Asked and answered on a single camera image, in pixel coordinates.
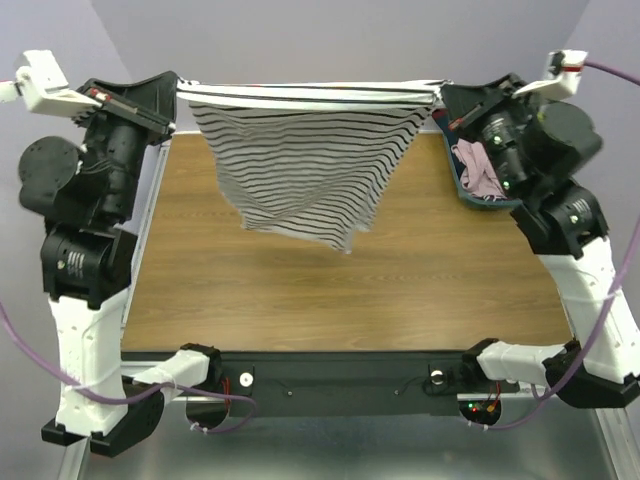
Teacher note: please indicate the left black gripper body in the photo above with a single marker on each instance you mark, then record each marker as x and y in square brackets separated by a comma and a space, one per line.
[124, 129]

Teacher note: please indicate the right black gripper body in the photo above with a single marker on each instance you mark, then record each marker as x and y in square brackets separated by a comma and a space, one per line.
[473, 107]

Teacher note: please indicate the black white striped tank top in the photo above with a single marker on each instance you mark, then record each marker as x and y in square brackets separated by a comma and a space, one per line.
[309, 161]

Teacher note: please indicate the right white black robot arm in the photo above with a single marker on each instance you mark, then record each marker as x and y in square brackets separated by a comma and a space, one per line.
[561, 216]

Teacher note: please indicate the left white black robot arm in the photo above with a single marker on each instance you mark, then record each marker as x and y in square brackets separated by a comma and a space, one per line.
[85, 193]

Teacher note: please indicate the pink tank top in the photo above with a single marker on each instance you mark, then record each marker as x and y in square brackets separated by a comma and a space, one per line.
[478, 177]

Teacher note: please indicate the teal plastic basket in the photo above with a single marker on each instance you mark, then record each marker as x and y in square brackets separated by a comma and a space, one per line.
[450, 138]

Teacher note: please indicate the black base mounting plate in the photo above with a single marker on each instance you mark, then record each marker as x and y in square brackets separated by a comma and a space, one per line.
[351, 383]

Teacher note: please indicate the left aluminium frame rail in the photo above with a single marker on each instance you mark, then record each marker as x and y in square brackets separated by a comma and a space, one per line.
[76, 456]

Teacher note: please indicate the aluminium frame rail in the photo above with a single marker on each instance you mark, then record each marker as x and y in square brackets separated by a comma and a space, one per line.
[494, 360]
[76, 456]
[615, 440]

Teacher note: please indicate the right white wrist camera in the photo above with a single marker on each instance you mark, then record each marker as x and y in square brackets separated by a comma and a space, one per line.
[561, 78]

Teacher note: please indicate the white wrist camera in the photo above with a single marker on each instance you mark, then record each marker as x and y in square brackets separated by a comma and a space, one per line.
[561, 78]
[44, 89]

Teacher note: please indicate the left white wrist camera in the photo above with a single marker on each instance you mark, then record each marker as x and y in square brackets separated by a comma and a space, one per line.
[44, 89]

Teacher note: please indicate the front aluminium frame rail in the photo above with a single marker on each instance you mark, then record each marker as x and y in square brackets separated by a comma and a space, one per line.
[494, 360]

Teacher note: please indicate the right aluminium frame rail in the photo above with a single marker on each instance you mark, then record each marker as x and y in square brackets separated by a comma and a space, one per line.
[615, 440]

